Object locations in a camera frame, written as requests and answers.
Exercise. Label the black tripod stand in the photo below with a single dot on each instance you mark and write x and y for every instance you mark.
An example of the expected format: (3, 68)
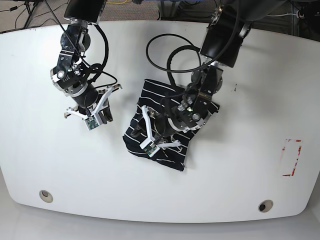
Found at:
(14, 13)

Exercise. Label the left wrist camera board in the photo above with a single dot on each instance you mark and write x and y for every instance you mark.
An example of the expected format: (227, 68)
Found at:
(151, 149)

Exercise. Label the right table cable grommet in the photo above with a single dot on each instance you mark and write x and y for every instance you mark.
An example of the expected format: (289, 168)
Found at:
(265, 206)

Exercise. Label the navy white striped t-shirt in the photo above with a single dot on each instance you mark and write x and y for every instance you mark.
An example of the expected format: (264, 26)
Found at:
(173, 157)

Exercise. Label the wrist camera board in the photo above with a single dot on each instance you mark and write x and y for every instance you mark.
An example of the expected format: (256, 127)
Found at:
(91, 123)
(151, 149)

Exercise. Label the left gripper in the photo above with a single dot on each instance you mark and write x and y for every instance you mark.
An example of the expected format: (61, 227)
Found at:
(160, 127)

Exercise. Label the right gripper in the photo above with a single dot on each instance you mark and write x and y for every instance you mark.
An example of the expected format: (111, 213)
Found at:
(90, 100)

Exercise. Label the grey cabinet behind table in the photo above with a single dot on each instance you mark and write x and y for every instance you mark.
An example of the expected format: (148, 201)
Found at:
(184, 10)

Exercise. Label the left table cable grommet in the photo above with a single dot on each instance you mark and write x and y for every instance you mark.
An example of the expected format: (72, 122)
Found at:
(46, 196)

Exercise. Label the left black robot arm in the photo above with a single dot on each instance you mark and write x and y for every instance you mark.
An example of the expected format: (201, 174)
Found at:
(230, 23)

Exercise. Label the red tape corner marking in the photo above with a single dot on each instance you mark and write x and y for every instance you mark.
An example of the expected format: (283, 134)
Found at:
(289, 157)

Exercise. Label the table cable grommet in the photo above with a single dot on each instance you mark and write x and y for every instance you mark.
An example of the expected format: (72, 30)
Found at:
(46, 196)
(265, 206)

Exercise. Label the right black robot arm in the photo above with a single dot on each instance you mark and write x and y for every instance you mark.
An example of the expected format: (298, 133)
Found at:
(75, 41)

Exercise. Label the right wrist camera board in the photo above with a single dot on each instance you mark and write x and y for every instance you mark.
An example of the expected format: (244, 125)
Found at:
(91, 123)

